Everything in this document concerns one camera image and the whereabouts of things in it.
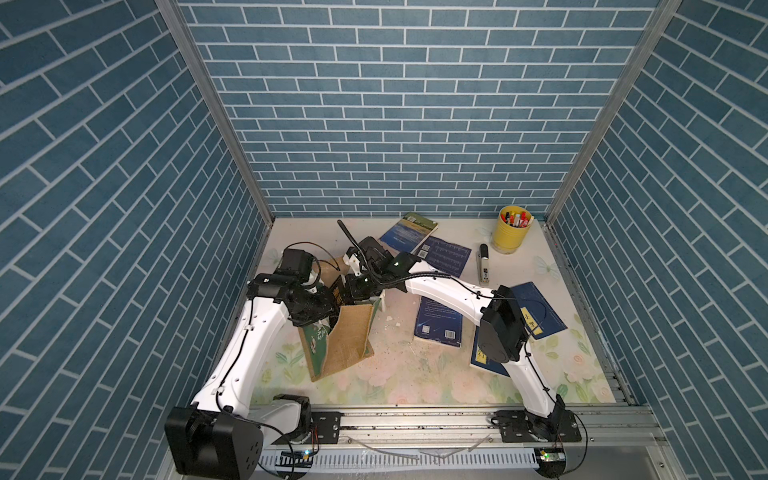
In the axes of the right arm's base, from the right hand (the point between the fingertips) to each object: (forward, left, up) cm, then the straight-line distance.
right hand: (341, 297), depth 82 cm
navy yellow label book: (+6, -60, -15) cm, 62 cm away
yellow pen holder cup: (+33, -53, -7) cm, 62 cm away
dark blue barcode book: (+28, -30, -13) cm, 43 cm away
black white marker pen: (+27, -44, -10) cm, 53 cm away
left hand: (-5, -1, +2) cm, 5 cm away
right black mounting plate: (-25, -49, -14) cm, 56 cm away
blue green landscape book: (+38, -17, -13) cm, 44 cm away
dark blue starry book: (+1, -28, -13) cm, 31 cm away
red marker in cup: (+37, -57, -1) cm, 68 cm away
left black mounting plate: (-28, 0, -14) cm, 31 cm away
